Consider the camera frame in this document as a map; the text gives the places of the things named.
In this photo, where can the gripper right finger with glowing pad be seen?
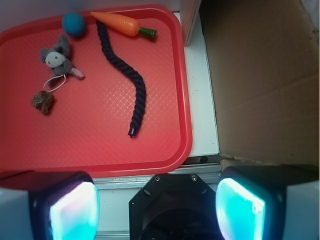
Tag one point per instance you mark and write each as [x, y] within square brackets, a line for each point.
[269, 202]

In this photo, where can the orange toy carrot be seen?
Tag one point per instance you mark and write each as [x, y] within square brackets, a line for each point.
[124, 24]

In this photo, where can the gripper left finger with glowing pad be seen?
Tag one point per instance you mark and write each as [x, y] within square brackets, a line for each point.
[49, 205]

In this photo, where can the grey plush mouse toy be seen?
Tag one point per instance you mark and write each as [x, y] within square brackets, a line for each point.
[57, 59]

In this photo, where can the black octagonal mount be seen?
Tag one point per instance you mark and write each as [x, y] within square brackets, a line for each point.
[174, 207]

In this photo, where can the red plastic tray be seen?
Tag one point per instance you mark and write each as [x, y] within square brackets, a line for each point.
[87, 126]

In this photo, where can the brown cardboard box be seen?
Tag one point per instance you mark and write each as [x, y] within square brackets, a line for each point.
[263, 57]

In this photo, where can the blue dimpled ball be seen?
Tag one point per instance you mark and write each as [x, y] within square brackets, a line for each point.
[74, 25]

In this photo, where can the brown rock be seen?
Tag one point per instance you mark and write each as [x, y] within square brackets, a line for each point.
[42, 101]

